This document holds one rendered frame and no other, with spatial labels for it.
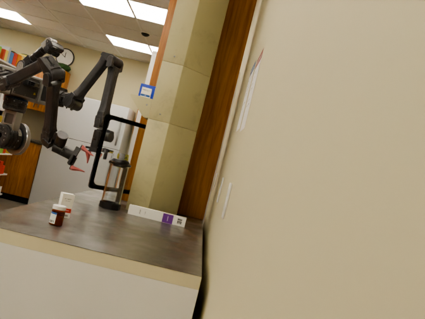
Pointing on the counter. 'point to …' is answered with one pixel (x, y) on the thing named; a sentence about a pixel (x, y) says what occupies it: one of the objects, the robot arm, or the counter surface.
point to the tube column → (195, 34)
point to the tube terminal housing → (169, 138)
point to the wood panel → (210, 102)
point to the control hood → (144, 104)
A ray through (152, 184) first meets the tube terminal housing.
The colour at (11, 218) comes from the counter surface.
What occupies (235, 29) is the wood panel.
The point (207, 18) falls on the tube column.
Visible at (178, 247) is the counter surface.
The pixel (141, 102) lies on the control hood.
